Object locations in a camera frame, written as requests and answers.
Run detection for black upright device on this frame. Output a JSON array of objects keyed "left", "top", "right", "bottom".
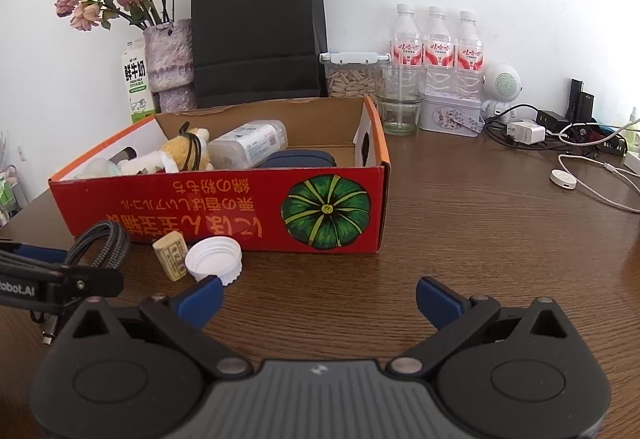
[{"left": 570, "top": 79, "right": 597, "bottom": 124}]

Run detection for black charger cable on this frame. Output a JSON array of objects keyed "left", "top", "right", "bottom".
[{"left": 482, "top": 104, "right": 601, "bottom": 152}]

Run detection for black paper bag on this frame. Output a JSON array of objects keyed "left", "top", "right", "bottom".
[{"left": 190, "top": 0, "right": 330, "bottom": 110}]

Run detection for clear seed container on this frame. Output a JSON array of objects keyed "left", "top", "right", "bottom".
[{"left": 320, "top": 51, "right": 392, "bottom": 98}]

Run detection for white robot-shaped speaker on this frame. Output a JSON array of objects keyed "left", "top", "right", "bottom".
[{"left": 480, "top": 62, "right": 523, "bottom": 122}]

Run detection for white charger plug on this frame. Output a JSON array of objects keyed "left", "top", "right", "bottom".
[{"left": 507, "top": 120, "right": 547, "bottom": 147}]

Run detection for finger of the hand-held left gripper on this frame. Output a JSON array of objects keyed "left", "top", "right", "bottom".
[
  {"left": 45, "top": 268, "right": 125, "bottom": 306},
  {"left": 0, "top": 243, "right": 69, "bottom": 273}
]

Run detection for white and yellow plush alpaca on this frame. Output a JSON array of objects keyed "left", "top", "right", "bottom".
[{"left": 117, "top": 126, "right": 215, "bottom": 177}]

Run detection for water bottle with red label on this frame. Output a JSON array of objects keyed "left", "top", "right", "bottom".
[
  {"left": 422, "top": 6, "right": 457, "bottom": 94},
  {"left": 454, "top": 10, "right": 487, "bottom": 94},
  {"left": 389, "top": 3, "right": 425, "bottom": 70}
]

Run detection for black charger block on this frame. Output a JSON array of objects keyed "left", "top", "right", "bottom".
[{"left": 536, "top": 110, "right": 571, "bottom": 134}]

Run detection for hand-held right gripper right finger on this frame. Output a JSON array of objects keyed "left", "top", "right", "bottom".
[{"left": 387, "top": 276, "right": 573, "bottom": 379}]

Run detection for grey braided cable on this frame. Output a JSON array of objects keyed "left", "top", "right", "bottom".
[{"left": 30, "top": 220, "right": 132, "bottom": 346}]

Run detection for white ribbed jar lid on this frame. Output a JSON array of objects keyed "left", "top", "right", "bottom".
[{"left": 185, "top": 237, "right": 245, "bottom": 287}]

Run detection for white and green milk carton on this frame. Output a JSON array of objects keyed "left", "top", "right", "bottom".
[{"left": 121, "top": 38, "right": 156, "bottom": 124}]

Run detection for dark navy pouch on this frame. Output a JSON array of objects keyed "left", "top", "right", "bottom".
[{"left": 260, "top": 148, "right": 337, "bottom": 168}]

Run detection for white charging cable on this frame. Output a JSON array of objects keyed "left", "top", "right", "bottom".
[{"left": 557, "top": 119, "right": 640, "bottom": 212}]

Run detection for wire storage rack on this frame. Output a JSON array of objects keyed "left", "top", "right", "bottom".
[{"left": 0, "top": 164, "right": 23, "bottom": 225}]

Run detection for white patterned tin box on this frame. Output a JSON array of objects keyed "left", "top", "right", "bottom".
[{"left": 419, "top": 91, "right": 486, "bottom": 138}]

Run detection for purple textured vase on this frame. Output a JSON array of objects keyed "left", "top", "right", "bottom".
[{"left": 143, "top": 19, "right": 197, "bottom": 114}]

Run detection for red cardboard box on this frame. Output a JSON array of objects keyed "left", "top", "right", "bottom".
[{"left": 48, "top": 94, "right": 392, "bottom": 255}]

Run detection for clear drinking glass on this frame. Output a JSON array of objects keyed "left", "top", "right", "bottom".
[{"left": 372, "top": 64, "right": 426, "bottom": 136}]

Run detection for translucent plastic pill box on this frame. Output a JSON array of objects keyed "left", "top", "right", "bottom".
[{"left": 207, "top": 119, "right": 289, "bottom": 170}]

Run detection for small beige eraser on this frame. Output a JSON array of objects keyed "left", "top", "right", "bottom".
[{"left": 152, "top": 236, "right": 190, "bottom": 281}]

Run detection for green item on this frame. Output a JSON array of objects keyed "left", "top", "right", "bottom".
[{"left": 75, "top": 158, "right": 121, "bottom": 180}]

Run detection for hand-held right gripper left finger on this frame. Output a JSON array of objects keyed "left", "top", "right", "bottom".
[{"left": 65, "top": 275, "right": 253, "bottom": 377}]

